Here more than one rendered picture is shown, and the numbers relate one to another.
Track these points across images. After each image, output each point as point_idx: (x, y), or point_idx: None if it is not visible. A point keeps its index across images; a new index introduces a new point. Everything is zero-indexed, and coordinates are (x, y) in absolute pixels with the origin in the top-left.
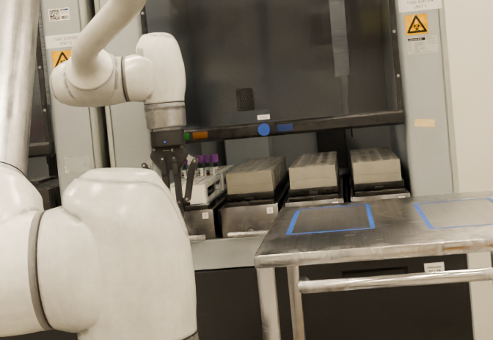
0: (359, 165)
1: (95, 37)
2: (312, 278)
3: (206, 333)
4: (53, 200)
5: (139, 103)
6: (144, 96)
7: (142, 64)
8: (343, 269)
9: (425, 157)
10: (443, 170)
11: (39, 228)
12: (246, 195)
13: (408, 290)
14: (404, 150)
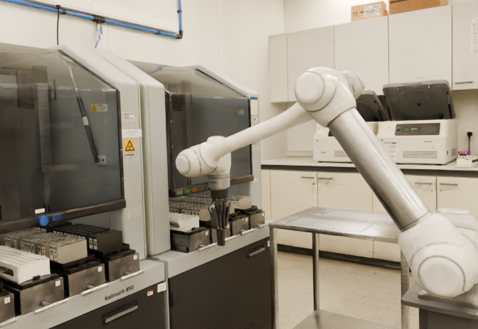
0: (240, 200)
1: (252, 141)
2: (239, 256)
3: (205, 298)
4: None
5: (164, 173)
6: (221, 170)
7: None
8: (247, 249)
9: (255, 195)
10: (259, 200)
11: (468, 236)
12: None
13: (263, 254)
14: (232, 192)
